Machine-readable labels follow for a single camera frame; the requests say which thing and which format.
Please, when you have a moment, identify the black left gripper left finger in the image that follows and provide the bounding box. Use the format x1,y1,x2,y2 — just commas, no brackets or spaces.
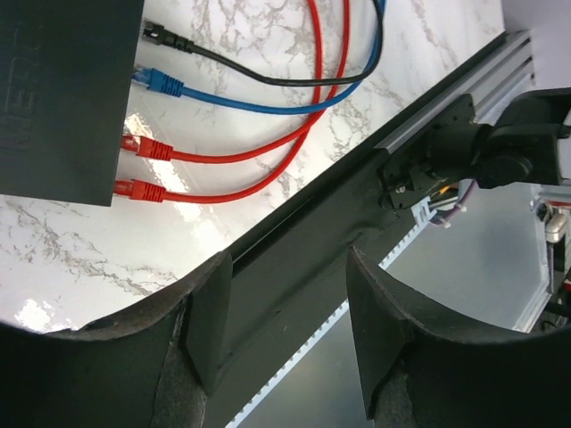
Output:
1,251,232,427

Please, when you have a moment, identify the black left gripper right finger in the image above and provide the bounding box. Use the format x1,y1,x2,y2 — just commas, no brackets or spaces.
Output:
346,249,570,427

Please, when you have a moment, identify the red ethernet cable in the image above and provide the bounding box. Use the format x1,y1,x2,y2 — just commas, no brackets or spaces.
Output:
113,0,352,205
120,0,324,164

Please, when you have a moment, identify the blue ethernet cable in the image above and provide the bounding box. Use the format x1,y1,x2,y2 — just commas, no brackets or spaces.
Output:
131,0,388,116

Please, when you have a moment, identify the black network switch box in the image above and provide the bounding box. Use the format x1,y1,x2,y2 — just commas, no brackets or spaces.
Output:
1,0,144,206

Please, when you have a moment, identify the black ethernet cable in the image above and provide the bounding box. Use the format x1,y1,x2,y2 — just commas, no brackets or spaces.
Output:
143,0,385,86

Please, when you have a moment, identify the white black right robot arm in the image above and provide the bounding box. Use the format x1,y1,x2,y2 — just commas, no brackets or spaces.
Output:
377,88,570,210

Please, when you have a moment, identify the white slotted cable duct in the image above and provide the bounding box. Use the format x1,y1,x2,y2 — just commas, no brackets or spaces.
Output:
226,197,436,427

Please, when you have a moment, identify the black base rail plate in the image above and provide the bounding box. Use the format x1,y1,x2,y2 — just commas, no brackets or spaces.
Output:
204,36,505,427

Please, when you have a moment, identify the aluminium frame rail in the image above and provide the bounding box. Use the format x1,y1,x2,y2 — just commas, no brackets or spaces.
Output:
376,30,534,152

